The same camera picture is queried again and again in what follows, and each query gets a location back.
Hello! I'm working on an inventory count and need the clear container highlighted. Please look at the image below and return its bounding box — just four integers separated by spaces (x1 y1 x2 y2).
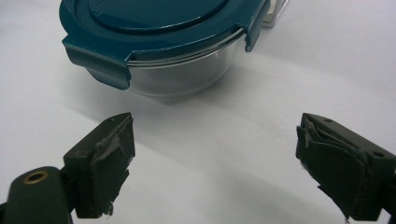
262 0 289 28

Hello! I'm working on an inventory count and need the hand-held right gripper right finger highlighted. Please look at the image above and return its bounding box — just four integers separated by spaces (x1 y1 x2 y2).
295 112 396 222

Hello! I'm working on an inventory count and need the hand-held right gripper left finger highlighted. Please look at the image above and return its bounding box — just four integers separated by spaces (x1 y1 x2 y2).
63 112 136 219

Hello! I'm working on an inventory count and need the round glass container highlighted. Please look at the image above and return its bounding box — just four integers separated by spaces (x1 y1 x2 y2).
125 28 247 105

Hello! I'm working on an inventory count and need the glass container with teal lid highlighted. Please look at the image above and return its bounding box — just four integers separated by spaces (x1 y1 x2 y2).
58 0 271 91

